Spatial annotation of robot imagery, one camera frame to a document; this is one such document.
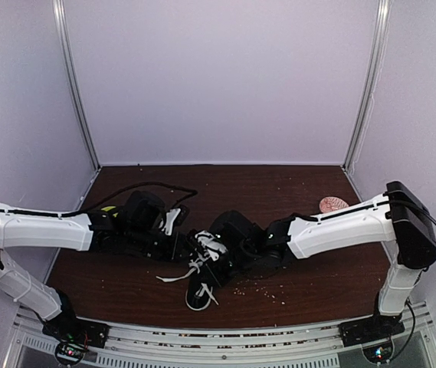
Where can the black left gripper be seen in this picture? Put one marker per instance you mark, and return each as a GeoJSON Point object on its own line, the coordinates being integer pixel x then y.
{"type": "Point", "coordinates": [172, 254]}

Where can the white shoelace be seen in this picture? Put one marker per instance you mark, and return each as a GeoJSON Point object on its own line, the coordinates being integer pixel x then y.
{"type": "Point", "coordinates": [197, 260]}

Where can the black white canvas sneaker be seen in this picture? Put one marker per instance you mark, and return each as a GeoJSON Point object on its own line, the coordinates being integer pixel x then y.
{"type": "Point", "coordinates": [202, 285]}

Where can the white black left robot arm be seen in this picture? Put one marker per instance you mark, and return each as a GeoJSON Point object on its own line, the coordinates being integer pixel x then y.
{"type": "Point", "coordinates": [30, 228]}

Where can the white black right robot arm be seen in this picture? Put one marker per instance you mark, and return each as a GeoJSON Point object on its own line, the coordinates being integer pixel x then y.
{"type": "Point", "coordinates": [396, 215]}

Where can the green plastic bowl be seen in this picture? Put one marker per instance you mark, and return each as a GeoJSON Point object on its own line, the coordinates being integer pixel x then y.
{"type": "Point", "coordinates": [112, 210]}

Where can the pink patterned bowl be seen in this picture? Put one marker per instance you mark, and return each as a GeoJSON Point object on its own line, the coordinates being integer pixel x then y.
{"type": "Point", "coordinates": [331, 204]}

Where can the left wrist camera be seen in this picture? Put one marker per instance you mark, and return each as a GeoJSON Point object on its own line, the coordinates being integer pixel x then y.
{"type": "Point", "coordinates": [172, 219]}

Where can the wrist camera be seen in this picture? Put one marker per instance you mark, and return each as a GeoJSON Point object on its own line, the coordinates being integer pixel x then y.
{"type": "Point", "coordinates": [210, 246]}
{"type": "Point", "coordinates": [172, 219]}

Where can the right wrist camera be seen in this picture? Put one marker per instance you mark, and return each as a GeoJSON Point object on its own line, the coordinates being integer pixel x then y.
{"type": "Point", "coordinates": [210, 246]}

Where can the aluminium front rail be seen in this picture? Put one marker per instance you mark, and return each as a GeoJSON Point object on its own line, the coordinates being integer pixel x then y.
{"type": "Point", "coordinates": [308, 345]}

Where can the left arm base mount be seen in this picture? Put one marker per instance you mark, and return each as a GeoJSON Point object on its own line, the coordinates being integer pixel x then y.
{"type": "Point", "coordinates": [76, 340]}

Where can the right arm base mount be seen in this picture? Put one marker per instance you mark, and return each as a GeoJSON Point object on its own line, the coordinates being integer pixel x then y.
{"type": "Point", "coordinates": [375, 338]}

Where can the left aluminium frame post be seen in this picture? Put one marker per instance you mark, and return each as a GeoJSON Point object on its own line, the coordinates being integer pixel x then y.
{"type": "Point", "coordinates": [63, 34]}

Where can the aluminium frame post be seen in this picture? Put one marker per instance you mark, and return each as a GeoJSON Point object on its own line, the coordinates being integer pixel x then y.
{"type": "Point", "coordinates": [63, 34]}
{"type": "Point", "coordinates": [372, 75]}

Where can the right aluminium frame post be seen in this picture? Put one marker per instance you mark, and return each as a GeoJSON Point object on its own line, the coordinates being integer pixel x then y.
{"type": "Point", "coordinates": [372, 75]}

